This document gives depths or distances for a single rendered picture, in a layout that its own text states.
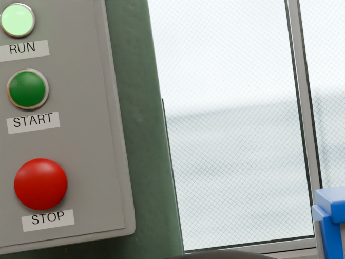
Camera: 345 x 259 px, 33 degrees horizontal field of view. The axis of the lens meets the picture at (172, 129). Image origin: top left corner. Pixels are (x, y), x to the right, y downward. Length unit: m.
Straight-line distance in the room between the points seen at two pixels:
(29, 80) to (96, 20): 0.05
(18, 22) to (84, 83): 0.05
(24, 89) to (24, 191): 0.06
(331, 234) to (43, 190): 0.91
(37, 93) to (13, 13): 0.05
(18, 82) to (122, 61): 0.09
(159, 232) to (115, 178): 0.08
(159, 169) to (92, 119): 0.08
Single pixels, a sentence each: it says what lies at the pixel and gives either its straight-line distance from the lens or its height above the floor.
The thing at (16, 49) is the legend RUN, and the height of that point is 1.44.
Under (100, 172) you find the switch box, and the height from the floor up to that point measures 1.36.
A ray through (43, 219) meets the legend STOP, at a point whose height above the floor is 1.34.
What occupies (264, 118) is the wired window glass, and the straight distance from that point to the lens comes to 1.88.
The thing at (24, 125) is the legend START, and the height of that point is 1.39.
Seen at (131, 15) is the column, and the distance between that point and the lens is 0.41.
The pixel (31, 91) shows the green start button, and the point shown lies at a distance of 0.34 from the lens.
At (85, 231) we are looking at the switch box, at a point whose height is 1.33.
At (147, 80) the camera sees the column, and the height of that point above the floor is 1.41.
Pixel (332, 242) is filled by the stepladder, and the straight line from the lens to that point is 1.21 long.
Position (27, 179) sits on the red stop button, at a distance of 0.34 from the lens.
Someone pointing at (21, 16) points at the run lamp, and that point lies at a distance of 0.35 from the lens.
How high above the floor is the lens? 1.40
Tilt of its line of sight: 3 degrees down
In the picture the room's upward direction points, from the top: 8 degrees counter-clockwise
